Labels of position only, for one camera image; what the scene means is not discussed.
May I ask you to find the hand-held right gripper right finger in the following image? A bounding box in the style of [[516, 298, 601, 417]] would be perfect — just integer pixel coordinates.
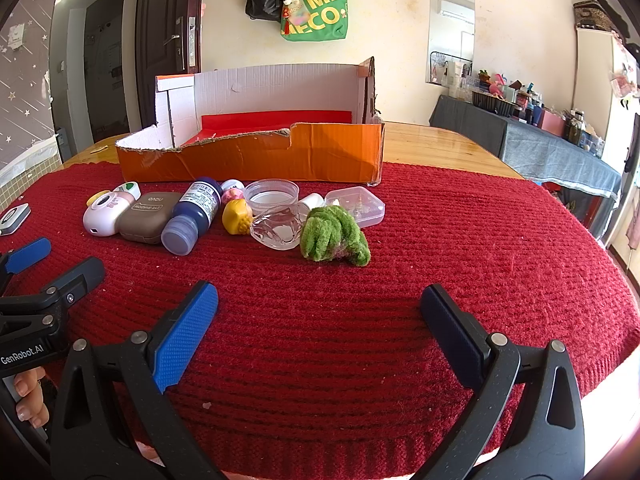
[[415, 284, 586, 480]]

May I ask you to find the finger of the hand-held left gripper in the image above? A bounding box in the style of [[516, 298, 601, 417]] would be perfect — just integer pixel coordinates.
[[0, 256, 107, 334], [0, 237, 52, 293]]

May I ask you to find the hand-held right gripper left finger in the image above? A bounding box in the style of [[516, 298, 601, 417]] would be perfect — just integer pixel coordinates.
[[50, 280, 226, 480]]

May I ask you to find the pink white toy camera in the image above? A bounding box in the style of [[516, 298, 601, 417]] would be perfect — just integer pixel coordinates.
[[82, 189, 135, 237]]

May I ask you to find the brown eyeshadow case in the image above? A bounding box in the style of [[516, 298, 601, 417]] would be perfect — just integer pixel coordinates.
[[117, 191, 185, 246]]

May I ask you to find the yellow squishy toy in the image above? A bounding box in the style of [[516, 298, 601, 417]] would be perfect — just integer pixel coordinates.
[[222, 199, 253, 236]]

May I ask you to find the clear square plastic box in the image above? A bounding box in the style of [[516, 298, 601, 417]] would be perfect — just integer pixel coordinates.
[[324, 186, 387, 229]]

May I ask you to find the green fuzzy cloth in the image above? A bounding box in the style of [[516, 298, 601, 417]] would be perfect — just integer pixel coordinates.
[[300, 205, 372, 267]]

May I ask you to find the clear round plastic lid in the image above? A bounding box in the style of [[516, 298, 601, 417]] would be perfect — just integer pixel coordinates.
[[244, 179, 300, 217]]

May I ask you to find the orange cardboard box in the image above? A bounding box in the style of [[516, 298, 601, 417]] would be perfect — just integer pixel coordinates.
[[115, 56, 387, 186]]

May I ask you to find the person's left hand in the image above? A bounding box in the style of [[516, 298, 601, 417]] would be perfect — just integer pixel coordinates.
[[12, 366, 51, 429]]

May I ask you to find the white flat device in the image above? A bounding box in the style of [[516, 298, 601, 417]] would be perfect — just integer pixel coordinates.
[[0, 203, 32, 237]]

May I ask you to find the dark blue bottle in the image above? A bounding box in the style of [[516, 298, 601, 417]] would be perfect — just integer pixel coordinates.
[[161, 177, 223, 256]]

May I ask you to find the red knitted blanket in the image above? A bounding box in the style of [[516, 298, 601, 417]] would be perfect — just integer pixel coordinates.
[[0, 160, 640, 480]]

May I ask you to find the small pink toy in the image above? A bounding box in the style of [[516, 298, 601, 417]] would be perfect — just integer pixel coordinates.
[[220, 179, 246, 206]]

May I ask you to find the grey cloth covered side table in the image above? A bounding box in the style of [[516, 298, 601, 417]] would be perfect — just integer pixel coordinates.
[[429, 94, 623, 248]]

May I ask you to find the black basket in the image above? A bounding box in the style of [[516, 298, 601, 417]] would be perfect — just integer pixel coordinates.
[[472, 91, 518, 117]]

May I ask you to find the dark brown door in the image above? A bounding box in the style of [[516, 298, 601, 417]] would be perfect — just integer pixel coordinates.
[[135, 0, 206, 133]]

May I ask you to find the white cabinet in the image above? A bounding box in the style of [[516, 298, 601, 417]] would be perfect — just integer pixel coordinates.
[[575, 27, 640, 161]]

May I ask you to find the green tote bag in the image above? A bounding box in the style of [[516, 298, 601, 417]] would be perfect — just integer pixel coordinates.
[[280, 0, 350, 42]]

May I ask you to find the leopard print bag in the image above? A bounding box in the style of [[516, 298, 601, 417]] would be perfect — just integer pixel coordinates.
[[572, 0, 626, 36]]

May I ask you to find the wall mirror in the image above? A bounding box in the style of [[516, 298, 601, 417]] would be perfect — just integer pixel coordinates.
[[425, 0, 476, 86]]

